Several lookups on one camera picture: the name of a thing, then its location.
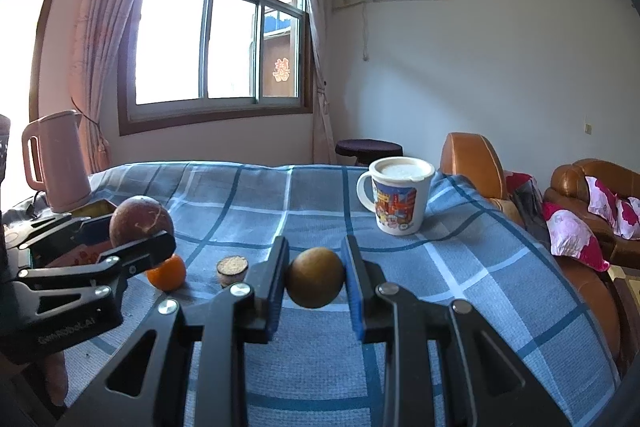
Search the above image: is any pink electric kettle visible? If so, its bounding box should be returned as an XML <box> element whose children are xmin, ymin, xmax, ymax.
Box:
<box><xmin>21</xmin><ymin>109</ymin><xmax>93</xmax><ymax>214</ymax></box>

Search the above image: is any sliding glass window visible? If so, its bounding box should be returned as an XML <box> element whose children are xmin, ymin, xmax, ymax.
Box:
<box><xmin>117</xmin><ymin>0</ymin><xmax>313</xmax><ymax>136</ymax></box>

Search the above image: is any purple passion fruit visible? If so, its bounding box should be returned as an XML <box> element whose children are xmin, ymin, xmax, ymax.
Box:
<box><xmin>109</xmin><ymin>196</ymin><xmax>176</xmax><ymax>253</ymax></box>

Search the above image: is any dark round stool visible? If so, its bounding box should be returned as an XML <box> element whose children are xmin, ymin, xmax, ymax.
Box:
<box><xmin>335</xmin><ymin>138</ymin><xmax>404</xmax><ymax>168</ymax></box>

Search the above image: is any brown leather armchair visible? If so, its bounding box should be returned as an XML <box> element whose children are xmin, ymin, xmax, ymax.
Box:
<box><xmin>440</xmin><ymin>132</ymin><xmax>628</xmax><ymax>375</ymax></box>

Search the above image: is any pink floral pillow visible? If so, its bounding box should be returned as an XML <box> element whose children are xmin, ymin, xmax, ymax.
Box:
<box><xmin>585</xmin><ymin>176</ymin><xmax>640</xmax><ymax>240</ymax></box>
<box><xmin>542</xmin><ymin>202</ymin><xmax>611</xmax><ymax>273</ymax></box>

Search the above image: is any orange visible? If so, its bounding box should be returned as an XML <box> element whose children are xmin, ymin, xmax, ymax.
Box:
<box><xmin>145</xmin><ymin>254</ymin><xmax>187</xmax><ymax>292</ymax></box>

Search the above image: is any white wall pipe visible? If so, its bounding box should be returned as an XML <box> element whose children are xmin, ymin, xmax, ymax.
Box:
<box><xmin>361</xmin><ymin>0</ymin><xmax>372</xmax><ymax>62</ymax></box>

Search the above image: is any small yellow-brown round fruit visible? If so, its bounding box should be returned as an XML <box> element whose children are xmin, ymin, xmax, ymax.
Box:
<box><xmin>286</xmin><ymin>247</ymin><xmax>346</xmax><ymax>309</ymax></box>

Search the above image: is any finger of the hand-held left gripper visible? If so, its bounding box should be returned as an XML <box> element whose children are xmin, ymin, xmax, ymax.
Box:
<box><xmin>17</xmin><ymin>231</ymin><xmax>177</xmax><ymax>295</ymax></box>
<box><xmin>5</xmin><ymin>213</ymin><xmax>118</xmax><ymax>265</ymax></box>

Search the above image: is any blue plaid tablecloth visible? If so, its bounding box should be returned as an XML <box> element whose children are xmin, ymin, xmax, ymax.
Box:
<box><xmin>0</xmin><ymin>162</ymin><xmax>621</xmax><ymax>427</ymax></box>

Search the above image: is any white printed mug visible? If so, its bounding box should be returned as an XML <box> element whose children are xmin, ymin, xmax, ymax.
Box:
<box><xmin>356</xmin><ymin>157</ymin><xmax>436</xmax><ymax>236</ymax></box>

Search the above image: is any pink curtain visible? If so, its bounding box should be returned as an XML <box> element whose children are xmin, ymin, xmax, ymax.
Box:
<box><xmin>67</xmin><ymin>0</ymin><xmax>173</xmax><ymax>175</ymax></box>
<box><xmin>225</xmin><ymin>0</ymin><xmax>347</xmax><ymax>166</ymax></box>

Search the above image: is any small dark-based round cake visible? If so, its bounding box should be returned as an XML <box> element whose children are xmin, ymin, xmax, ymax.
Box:
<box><xmin>216</xmin><ymin>256</ymin><xmax>249</xmax><ymax>290</ymax></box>

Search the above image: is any person's left hand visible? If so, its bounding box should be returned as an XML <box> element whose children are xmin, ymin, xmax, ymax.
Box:
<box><xmin>44</xmin><ymin>351</ymin><xmax>69</xmax><ymax>408</ymax></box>

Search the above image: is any black bag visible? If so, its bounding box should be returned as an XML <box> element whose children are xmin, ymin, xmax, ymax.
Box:
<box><xmin>510</xmin><ymin>179</ymin><xmax>547</xmax><ymax>235</ymax></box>

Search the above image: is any brown leather sofa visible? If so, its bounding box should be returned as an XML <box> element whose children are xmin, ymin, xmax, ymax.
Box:
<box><xmin>542</xmin><ymin>158</ymin><xmax>640</xmax><ymax>270</ymax></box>

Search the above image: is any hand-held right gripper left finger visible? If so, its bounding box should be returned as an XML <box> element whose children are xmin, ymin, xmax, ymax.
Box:
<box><xmin>60</xmin><ymin>235</ymin><xmax>291</xmax><ymax>427</ymax></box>

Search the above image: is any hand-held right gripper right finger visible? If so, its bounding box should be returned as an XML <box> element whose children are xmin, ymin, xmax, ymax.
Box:
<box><xmin>341</xmin><ymin>235</ymin><xmax>571</xmax><ymax>427</ymax></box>

